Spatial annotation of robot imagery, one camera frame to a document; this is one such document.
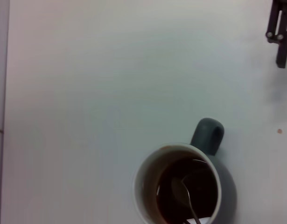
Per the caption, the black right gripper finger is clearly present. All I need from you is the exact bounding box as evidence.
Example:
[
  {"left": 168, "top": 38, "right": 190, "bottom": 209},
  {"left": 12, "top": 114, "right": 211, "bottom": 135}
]
[{"left": 265, "top": 0, "right": 287, "bottom": 69}]

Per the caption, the grey ceramic cup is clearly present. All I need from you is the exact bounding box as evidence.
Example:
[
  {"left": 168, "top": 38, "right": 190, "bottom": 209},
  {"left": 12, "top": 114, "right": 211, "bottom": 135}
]
[{"left": 133, "top": 118, "right": 237, "bottom": 224}]

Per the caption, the dark coffee liquid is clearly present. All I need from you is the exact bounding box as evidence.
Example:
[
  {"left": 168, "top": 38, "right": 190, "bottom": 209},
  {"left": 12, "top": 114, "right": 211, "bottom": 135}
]
[{"left": 156, "top": 158, "right": 219, "bottom": 224}]

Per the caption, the pink handled metal spoon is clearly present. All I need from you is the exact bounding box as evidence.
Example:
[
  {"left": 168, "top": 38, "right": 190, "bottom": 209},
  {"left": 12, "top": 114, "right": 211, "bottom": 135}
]
[{"left": 170, "top": 176, "right": 211, "bottom": 224}]

